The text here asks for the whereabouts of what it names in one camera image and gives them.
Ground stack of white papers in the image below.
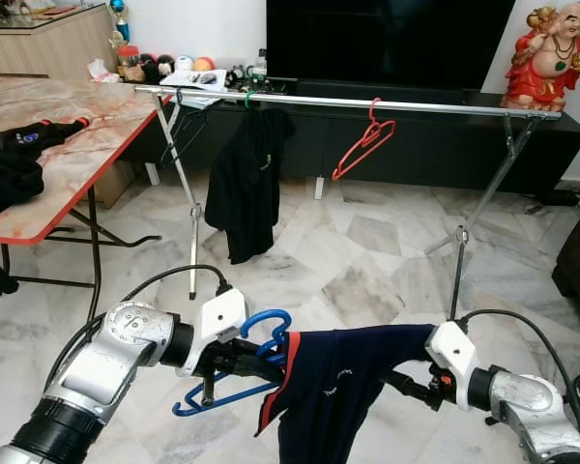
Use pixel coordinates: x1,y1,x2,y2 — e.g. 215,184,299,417
159,68,228,109

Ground white tissue pack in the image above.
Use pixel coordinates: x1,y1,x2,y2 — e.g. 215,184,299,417
85,58,122,83

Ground light wooden cabinet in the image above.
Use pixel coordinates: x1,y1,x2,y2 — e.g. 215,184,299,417
0,3,117,80

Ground marble-top folding table red edge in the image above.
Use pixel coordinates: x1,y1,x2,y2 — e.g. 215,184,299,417
0,75,165,339

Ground silver clothes rack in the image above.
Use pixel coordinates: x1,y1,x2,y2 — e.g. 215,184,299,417
133,84,564,322

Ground dark plush toy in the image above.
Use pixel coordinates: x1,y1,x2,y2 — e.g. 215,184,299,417
140,53,175,84

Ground dark brown fabric sofa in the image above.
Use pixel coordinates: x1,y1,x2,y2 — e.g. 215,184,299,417
553,188,580,320

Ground long black TV console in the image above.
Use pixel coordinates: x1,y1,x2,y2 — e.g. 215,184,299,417
126,77,580,199

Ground jar with red lid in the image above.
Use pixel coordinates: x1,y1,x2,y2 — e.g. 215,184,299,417
116,43,144,83

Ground trophy with blue ball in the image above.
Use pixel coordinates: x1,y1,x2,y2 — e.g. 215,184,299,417
106,0,131,49

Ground blue plastic hanger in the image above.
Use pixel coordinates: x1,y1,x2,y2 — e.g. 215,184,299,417
171,309,293,419

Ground large black television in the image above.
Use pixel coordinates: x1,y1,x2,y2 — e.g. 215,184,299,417
266,0,516,93

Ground small clear bottle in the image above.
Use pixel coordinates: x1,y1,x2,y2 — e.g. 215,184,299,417
254,48,269,86

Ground red laughing Buddha statue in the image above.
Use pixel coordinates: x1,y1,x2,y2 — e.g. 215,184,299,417
501,3,580,114

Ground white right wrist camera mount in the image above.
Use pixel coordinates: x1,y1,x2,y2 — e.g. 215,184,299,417
425,321,481,388

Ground black jacket with red cuffs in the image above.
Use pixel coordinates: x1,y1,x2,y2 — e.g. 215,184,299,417
0,116,91,225

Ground thin black wire hanger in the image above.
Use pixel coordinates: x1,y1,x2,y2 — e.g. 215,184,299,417
159,92,211,163

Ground red plastic hanger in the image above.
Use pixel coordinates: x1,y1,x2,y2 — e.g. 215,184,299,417
331,97,397,182

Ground black shirt with small logo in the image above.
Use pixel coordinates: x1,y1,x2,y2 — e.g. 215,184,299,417
205,106,296,265

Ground navy shirt with red collar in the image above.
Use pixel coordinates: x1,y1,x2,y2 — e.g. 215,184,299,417
256,324,438,464

